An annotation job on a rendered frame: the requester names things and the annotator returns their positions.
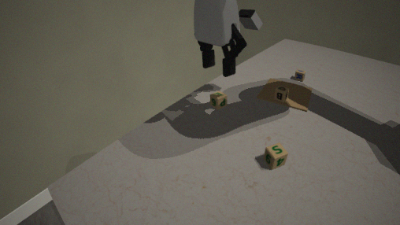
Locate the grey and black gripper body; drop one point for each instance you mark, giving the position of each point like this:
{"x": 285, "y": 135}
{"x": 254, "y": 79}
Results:
{"x": 213, "y": 20}

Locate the tan block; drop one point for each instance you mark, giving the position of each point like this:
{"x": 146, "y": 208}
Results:
{"x": 281, "y": 93}
{"x": 218, "y": 100}
{"x": 300, "y": 75}
{"x": 275, "y": 156}

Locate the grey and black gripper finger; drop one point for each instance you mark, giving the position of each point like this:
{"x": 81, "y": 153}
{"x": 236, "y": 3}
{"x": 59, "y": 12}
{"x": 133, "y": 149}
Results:
{"x": 229, "y": 60}
{"x": 208, "y": 55}

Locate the tan flat mat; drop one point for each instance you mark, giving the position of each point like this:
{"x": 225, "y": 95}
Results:
{"x": 298, "y": 96}

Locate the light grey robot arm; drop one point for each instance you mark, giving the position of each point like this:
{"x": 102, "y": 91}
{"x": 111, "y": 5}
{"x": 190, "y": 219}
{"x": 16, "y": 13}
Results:
{"x": 250, "y": 20}

